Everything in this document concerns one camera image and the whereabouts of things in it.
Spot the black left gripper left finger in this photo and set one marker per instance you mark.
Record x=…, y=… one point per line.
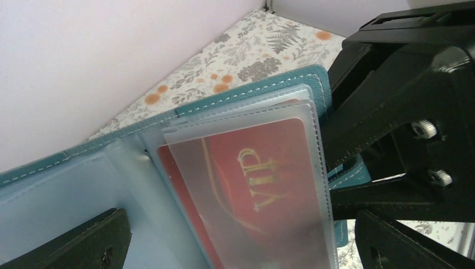
x=101, y=242

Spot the red credit card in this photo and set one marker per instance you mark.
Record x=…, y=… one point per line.
x=266, y=175

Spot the blue card holder wallet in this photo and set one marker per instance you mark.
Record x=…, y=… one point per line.
x=156, y=170

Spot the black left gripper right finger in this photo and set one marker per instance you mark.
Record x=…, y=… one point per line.
x=383, y=242

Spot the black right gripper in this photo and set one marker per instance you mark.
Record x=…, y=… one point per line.
x=422, y=88

